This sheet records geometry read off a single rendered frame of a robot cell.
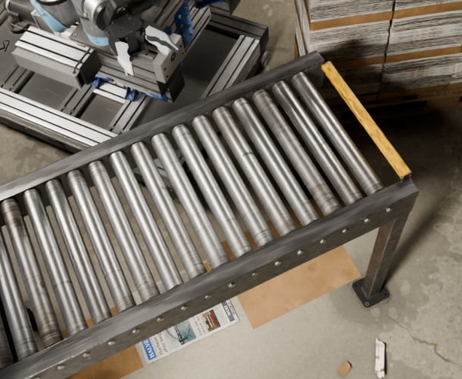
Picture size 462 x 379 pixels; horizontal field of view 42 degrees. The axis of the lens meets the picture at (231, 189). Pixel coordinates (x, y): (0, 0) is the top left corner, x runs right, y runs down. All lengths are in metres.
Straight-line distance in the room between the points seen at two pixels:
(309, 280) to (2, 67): 1.64
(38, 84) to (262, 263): 1.58
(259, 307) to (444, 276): 0.71
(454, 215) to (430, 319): 0.44
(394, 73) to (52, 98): 1.42
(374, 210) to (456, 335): 0.89
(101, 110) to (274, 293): 1.04
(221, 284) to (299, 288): 0.87
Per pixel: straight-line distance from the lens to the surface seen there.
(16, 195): 1.79
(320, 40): 2.26
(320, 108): 1.76
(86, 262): 1.62
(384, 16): 2.25
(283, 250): 1.54
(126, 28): 1.40
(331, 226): 1.57
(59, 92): 2.74
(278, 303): 2.34
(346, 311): 2.34
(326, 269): 2.39
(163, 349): 2.33
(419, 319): 2.37
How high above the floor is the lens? 2.22
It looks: 61 degrees down
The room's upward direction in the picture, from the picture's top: 11 degrees counter-clockwise
